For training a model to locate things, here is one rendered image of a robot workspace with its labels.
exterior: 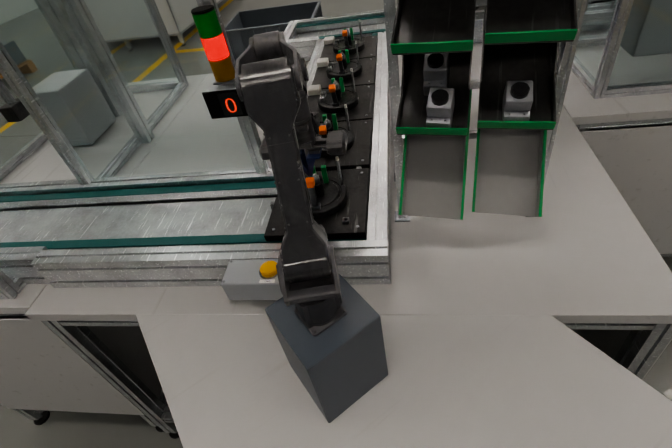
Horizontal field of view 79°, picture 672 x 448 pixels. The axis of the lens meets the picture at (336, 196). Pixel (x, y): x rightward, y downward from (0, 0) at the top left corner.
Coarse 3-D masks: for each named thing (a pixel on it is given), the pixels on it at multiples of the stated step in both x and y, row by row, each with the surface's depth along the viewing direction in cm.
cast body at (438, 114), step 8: (432, 88) 74; (440, 88) 74; (448, 88) 73; (432, 96) 72; (440, 96) 72; (448, 96) 72; (432, 104) 73; (440, 104) 72; (448, 104) 72; (432, 112) 74; (440, 112) 73; (448, 112) 73; (432, 120) 75; (440, 120) 74; (448, 120) 74
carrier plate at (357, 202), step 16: (320, 176) 109; (336, 176) 108; (352, 176) 107; (368, 176) 106; (352, 192) 102; (368, 192) 102; (352, 208) 97; (272, 224) 97; (336, 224) 94; (352, 224) 93; (272, 240) 96
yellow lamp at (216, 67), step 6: (222, 60) 90; (228, 60) 91; (216, 66) 91; (222, 66) 91; (228, 66) 92; (216, 72) 92; (222, 72) 92; (228, 72) 92; (234, 72) 94; (216, 78) 93; (222, 78) 93; (228, 78) 93
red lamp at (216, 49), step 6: (216, 36) 88; (222, 36) 89; (204, 42) 88; (210, 42) 87; (216, 42) 88; (222, 42) 89; (204, 48) 89; (210, 48) 88; (216, 48) 88; (222, 48) 89; (210, 54) 89; (216, 54) 89; (222, 54) 90; (228, 54) 91; (210, 60) 90; (216, 60) 90
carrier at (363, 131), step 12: (324, 120) 120; (336, 120) 120; (348, 120) 118; (360, 120) 128; (372, 120) 127; (348, 132) 120; (360, 132) 123; (372, 132) 125; (348, 144) 116; (360, 144) 118; (324, 156) 116; (348, 156) 114; (360, 156) 113; (336, 168) 112; (348, 168) 111
